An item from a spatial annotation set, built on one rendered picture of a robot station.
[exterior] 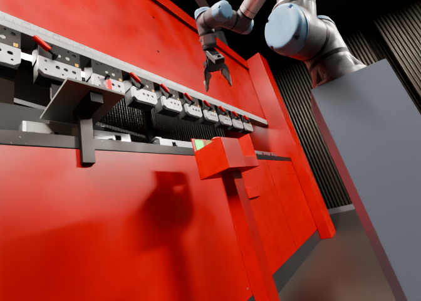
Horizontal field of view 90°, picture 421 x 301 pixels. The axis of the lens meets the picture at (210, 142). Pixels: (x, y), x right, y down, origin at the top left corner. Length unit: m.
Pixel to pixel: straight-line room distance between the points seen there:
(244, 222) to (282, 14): 0.67
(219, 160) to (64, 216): 0.50
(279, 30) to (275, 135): 2.06
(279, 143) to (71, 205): 2.24
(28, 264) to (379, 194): 0.83
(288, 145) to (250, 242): 1.86
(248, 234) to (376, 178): 0.45
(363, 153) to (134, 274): 0.74
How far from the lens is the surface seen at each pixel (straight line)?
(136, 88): 1.25
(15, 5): 1.24
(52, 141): 0.80
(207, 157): 0.83
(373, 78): 0.68
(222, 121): 1.75
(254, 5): 1.05
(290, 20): 0.65
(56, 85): 1.08
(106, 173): 0.82
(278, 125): 2.65
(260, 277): 0.87
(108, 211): 0.79
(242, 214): 0.84
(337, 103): 0.65
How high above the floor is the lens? 0.53
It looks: 17 degrees up
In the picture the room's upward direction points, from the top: 15 degrees counter-clockwise
